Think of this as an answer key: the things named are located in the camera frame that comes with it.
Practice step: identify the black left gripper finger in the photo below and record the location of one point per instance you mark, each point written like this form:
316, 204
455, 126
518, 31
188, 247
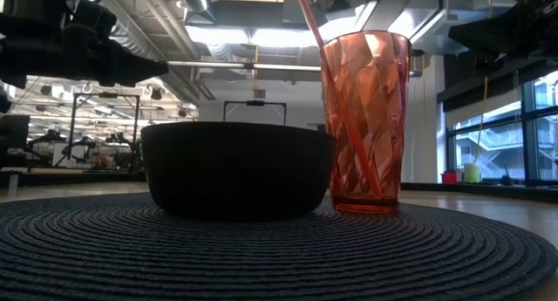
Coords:
131, 70

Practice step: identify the orange faceted plastic cup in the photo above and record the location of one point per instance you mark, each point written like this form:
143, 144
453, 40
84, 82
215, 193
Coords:
379, 118

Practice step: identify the small black station frame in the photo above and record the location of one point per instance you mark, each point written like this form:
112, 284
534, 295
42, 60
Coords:
255, 103

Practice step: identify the yellow-green container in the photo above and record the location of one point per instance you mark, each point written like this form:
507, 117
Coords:
471, 173

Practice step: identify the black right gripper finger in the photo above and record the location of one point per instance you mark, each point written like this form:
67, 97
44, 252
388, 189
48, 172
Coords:
492, 32

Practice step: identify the black window frame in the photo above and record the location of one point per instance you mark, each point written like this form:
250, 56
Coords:
528, 139

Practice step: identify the large black station frame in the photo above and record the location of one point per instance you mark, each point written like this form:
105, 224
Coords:
104, 95

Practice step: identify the round dark woven placemat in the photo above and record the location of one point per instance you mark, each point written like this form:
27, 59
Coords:
261, 257

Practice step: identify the black bowl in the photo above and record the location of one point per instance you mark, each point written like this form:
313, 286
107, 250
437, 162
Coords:
235, 170

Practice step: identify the ceiling light panel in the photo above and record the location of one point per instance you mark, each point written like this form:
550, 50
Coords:
244, 36

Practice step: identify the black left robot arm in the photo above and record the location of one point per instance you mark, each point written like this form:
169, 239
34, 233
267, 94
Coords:
35, 0

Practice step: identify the red container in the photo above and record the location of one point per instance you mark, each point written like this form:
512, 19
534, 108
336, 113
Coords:
449, 178

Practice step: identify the silver horizontal bar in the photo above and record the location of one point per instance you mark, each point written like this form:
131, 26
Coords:
218, 65

